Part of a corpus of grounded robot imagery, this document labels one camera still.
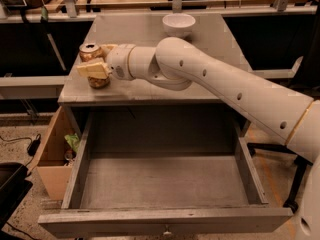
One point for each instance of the orange drink can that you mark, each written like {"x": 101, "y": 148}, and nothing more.
{"x": 87, "y": 52}

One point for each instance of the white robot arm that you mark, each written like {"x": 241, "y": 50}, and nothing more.
{"x": 174, "y": 64}

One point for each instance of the open grey drawer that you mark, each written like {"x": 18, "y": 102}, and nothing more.
{"x": 152, "y": 170}

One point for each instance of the grey cabinet with top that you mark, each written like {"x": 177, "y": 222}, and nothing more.
{"x": 210, "y": 34}

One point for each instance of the green bag in box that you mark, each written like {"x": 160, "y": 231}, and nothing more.
{"x": 73, "y": 141}

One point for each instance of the white ceramic bowl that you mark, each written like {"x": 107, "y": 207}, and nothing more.
{"x": 178, "y": 24}

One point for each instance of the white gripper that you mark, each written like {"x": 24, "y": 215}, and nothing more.
{"x": 118, "y": 62}

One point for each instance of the black office chair base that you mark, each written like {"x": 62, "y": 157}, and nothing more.
{"x": 299, "y": 161}

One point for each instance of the black power adapter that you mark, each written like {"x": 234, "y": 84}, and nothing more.
{"x": 32, "y": 148}

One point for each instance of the wooden box on floor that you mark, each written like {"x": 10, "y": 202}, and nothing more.
{"x": 56, "y": 156}

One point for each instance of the black bin at left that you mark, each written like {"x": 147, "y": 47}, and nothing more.
{"x": 13, "y": 188}

